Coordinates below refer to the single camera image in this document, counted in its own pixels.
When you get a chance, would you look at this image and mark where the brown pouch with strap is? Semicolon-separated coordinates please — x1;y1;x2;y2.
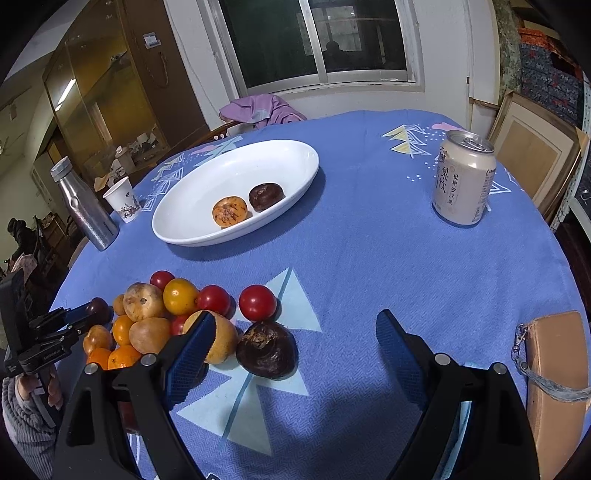
510;310;591;480

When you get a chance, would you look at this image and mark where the person's left forearm grey sleeve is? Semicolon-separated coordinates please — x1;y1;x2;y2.
0;376;58;480

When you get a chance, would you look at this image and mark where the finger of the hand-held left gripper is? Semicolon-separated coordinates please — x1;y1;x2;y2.
28;301;100;330
21;322;90;365

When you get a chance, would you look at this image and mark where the stack of patterned boxes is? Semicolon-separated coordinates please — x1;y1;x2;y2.
517;25;585;127

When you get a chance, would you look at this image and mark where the large dark water chestnut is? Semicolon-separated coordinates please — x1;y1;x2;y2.
235;320;299;380

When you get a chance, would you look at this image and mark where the white framed window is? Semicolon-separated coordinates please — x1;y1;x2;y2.
196;0;426;95

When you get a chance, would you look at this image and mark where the yellow speckled round fruit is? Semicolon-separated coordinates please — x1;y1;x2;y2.
122;282;165;323
183;310;239;365

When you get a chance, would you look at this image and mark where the wooden picture frame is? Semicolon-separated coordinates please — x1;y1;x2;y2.
487;90;587;222

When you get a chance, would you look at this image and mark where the white printed paper cup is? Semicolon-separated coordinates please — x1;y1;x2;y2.
102;176;140;224

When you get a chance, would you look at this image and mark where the dark purple plum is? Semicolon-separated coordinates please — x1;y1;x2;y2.
88;298;113;326

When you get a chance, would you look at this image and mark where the yellow tomato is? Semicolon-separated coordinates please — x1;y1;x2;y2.
163;278;200;316

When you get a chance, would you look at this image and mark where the purple cloth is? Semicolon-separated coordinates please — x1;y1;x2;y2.
218;93;308;130

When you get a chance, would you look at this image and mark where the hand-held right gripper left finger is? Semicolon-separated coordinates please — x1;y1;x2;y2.
53;310;218;480

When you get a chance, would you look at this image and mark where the white oval plate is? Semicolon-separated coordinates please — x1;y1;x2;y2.
151;139;321;247

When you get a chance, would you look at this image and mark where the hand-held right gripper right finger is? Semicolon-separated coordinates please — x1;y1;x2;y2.
375;309;541;480

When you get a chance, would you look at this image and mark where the brown kiwi fruit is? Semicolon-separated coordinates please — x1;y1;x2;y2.
128;318;172;354

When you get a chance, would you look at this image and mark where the small brown yellow fruit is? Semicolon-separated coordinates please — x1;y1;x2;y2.
83;324;114;356

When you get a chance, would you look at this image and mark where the mandarin orange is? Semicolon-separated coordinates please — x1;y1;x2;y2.
107;345;141;371
112;315;137;347
86;347;112;370

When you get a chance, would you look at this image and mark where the person's left hand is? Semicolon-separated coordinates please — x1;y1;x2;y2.
14;364;64;411

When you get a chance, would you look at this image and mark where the wooden glass cabinet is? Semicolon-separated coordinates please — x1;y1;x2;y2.
41;0;211;185

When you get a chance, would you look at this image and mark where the small dark water chestnut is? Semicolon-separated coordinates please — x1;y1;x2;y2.
248;183;286;213

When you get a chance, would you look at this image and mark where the beige beverage can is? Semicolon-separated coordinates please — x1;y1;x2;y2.
431;129;497;227

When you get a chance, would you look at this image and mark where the steel water bottle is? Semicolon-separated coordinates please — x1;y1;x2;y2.
50;156;120;252

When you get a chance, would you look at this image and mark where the orange speckled fruit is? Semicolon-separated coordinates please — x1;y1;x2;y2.
212;196;249;230

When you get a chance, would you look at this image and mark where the wooden chair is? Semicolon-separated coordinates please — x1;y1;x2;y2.
157;120;241;162

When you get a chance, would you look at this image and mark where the blue printed tablecloth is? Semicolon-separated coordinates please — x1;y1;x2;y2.
48;108;591;480

